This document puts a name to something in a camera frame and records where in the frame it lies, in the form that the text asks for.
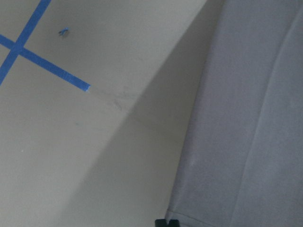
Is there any dark brown t-shirt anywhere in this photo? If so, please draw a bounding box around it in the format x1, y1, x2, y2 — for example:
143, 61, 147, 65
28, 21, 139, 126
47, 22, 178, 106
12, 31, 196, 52
165, 0, 303, 227

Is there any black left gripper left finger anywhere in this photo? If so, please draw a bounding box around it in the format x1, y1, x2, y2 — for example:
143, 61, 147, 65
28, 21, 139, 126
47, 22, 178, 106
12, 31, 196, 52
155, 219, 168, 227

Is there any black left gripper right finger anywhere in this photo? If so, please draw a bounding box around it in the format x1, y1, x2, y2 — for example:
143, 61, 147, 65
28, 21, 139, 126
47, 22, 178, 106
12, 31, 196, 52
168, 219, 179, 227

